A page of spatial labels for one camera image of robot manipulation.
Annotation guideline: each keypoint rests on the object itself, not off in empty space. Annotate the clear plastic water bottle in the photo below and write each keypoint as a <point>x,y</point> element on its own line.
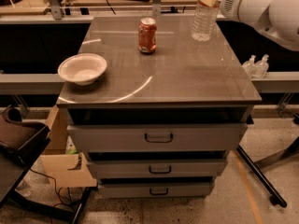
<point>204,20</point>

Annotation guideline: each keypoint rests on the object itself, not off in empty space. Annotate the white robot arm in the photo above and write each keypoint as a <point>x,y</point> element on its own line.
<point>277,20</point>

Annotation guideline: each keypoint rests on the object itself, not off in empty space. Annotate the clear pump bottle left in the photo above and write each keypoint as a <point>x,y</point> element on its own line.
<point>248,65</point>

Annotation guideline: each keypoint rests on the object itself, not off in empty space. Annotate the clear pump bottle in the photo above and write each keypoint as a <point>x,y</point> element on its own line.
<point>261,67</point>
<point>248,65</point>

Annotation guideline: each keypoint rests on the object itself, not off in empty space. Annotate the clear pump bottle right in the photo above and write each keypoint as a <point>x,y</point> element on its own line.
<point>261,67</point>

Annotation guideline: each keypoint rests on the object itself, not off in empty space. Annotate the white paper bowl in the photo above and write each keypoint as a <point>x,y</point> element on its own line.
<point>82,69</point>

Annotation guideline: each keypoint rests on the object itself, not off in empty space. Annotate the orange soda can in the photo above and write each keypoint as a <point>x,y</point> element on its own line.
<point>147,31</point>

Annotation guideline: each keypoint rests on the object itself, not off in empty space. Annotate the grey drawer cabinet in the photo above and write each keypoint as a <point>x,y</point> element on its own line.
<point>184,82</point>

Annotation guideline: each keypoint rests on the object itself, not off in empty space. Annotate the top grey drawer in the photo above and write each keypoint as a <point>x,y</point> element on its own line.
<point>156,138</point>

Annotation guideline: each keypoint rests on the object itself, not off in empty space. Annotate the grey drawer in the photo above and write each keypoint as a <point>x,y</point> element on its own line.
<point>156,168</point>
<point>156,138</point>
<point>156,190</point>

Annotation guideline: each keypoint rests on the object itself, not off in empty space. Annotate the middle grey drawer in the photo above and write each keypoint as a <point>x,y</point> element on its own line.
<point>156,168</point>

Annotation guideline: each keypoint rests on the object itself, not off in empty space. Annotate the black floor stand leg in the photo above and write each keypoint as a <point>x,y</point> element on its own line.
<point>275,198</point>

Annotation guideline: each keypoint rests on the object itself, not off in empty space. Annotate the bottom grey drawer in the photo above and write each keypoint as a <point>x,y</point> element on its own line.
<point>156,190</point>

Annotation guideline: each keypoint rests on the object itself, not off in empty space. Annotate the cardboard box piece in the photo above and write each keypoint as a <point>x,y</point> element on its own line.
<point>68,170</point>

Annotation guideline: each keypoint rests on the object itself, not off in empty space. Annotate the dark brown chair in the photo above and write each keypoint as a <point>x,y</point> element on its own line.
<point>21,143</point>

